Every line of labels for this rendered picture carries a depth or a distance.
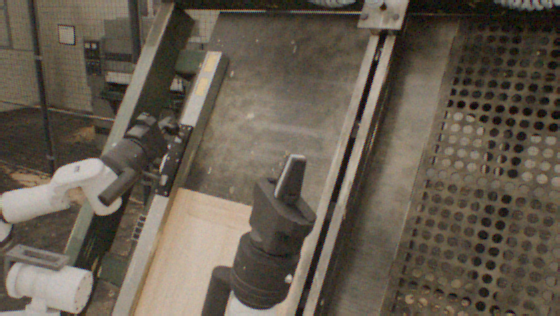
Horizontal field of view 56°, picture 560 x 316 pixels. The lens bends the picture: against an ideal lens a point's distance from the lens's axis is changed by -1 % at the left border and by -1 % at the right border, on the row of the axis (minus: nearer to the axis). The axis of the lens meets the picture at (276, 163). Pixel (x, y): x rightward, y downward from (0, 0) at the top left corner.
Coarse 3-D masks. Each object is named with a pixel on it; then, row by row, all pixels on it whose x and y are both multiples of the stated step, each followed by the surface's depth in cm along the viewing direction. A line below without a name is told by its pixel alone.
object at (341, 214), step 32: (384, 0) 116; (384, 32) 116; (384, 64) 115; (384, 96) 116; (352, 128) 114; (352, 160) 111; (352, 192) 111; (320, 224) 110; (352, 224) 113; (320, 256) 112; (320, 288) 106
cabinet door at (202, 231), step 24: (192, 192) 136; (192, 216) 134; (216, 216) 130; (240, 216) 127; (168, 240) 135; (192, 240) 132; (216, 240) 128; (168, 264) 133; (192, 264) 130; (216, 264) 126; (144, 288) 134; (168, 288) 131; (192, 288) 127; (144, 312) 132; (168, 312) 129; (192, 312) 125
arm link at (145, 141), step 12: (144, 120) 125; (156, 120) 126; (132, 132) 124; (144, 132) 124; (156, 132) 127; (120, 144) 121; (132, 144) 121; (144, 144) 124; (156, 144) 128; (132, 156) 120; (144, 156) 122; (156, 156) 128; (144, 168) 124
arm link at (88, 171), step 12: (60, 168) 117; (72, 168) 115; (84, 168) 114; (96, 168) 114; (60, 180) 113; (72, 180) 112; (84, 180) 113; (96, 180) 114; (48, 192) 115; (60, 192) 114; (60, 204) 116
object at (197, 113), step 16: (224, 64) 146; (192, 96) 144; (208, 96) 143; (192, 112) 142; (208, 112) 144; (192, 144) 141; (192, 160) 142; (176, 176) 138; (176, 192) 139; (160, 208) 137; (160, 224) 136; (144, 240) 136; (144, 256) 135; (128, 272) 136; (144, 272) 134; (128, 288) 134; (128, 304) 132
